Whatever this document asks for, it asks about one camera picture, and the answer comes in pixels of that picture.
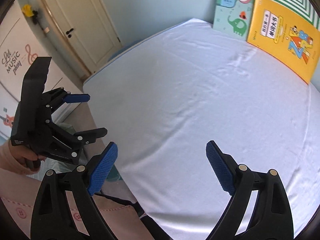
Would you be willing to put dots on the yellow English word book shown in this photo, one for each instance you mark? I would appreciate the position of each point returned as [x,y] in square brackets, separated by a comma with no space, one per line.
[286,36]

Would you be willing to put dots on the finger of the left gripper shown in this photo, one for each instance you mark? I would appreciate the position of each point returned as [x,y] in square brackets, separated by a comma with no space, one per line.
[76,98]
[90,136]

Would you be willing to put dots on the green elephant children's book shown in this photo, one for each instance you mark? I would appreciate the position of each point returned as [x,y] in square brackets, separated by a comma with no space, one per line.
[233,17]

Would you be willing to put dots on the pink pajama clothing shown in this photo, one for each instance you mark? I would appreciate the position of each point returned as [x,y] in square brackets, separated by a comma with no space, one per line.
[19,191]

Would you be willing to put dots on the person's left hand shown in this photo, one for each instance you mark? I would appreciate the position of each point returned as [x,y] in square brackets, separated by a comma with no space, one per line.
[26,157]

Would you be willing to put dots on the white wardrobe with guitar sticker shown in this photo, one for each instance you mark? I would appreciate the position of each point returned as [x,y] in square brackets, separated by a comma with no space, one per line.
[19,48]

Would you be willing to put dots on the white bedroom door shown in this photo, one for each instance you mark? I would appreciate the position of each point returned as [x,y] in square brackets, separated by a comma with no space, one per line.
[88,30]

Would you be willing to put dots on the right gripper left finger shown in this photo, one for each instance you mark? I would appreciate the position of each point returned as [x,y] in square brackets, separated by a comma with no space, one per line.
[64,207]

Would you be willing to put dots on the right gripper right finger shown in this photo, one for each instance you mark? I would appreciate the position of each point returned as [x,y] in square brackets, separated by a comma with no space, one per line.
[258,208]

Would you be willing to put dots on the white sheet covered bed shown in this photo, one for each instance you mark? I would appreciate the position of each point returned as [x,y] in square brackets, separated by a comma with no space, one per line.
[165,98]

